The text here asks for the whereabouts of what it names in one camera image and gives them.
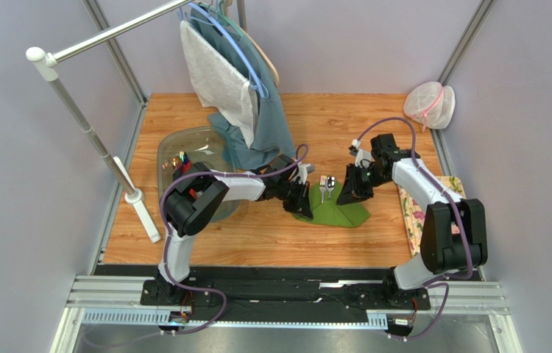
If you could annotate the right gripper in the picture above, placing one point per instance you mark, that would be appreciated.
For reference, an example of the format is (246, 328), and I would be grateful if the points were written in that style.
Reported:
(357, 177)

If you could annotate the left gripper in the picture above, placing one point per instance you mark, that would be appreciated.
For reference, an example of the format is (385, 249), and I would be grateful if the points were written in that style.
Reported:
(301, 206)

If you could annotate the silver spoon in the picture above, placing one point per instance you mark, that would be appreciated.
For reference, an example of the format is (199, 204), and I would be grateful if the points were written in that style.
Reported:
(330, 185)

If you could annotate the green paper napkin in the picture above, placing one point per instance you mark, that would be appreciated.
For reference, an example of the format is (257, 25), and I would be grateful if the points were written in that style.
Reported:
(329, 213)

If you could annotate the silver fork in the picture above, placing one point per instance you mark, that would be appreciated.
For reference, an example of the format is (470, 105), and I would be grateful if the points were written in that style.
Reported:
(322, 187)

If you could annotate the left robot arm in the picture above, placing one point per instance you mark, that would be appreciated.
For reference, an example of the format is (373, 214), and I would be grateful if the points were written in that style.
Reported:
(189, 204)

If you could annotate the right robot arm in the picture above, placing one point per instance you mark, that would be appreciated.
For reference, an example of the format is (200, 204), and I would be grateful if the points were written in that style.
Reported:
(453, 238)

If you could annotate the floral tray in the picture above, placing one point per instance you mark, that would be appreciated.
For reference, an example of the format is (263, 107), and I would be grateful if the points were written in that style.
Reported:
(414, 216)

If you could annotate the blue-grey hanging shirt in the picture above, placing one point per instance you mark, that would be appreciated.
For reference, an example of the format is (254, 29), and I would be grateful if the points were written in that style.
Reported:
(272, 134)

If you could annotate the white mesh laundry bag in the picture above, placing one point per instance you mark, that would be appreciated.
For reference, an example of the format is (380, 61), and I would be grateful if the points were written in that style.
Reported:
(431, 104)

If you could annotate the iridescent utensil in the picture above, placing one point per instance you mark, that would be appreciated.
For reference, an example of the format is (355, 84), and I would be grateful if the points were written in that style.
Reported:
(175, 162)

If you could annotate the blue clothes hanger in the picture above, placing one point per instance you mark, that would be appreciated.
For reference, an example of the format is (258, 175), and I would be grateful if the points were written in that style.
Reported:
(256, 82)

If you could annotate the clear plastic container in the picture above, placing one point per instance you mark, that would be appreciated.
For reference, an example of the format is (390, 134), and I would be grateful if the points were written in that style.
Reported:
(208, 145)

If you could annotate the grey hanging towel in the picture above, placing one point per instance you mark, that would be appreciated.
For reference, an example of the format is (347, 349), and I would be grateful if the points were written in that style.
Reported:
(218, 83)

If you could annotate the green clothes hanger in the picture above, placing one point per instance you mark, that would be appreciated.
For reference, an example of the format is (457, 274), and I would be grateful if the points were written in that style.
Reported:
(219, 10)

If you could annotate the wooden clothes hanger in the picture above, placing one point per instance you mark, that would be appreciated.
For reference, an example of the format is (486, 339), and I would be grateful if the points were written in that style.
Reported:
(241, 23)

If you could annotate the metal clothes rack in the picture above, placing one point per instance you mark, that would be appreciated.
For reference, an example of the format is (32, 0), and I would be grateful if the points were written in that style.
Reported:
(46, 62)

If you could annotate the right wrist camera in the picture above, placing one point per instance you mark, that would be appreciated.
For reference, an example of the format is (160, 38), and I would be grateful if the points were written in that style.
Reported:
(363, 158)

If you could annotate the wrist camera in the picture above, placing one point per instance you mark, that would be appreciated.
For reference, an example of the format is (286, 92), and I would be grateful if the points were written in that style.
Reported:
(302, 173)
(363, 158)

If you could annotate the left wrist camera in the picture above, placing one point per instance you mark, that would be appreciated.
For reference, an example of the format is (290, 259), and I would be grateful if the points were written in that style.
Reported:
(302, 173)

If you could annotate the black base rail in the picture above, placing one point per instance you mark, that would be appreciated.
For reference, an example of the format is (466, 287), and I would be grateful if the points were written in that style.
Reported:
(285, 295)

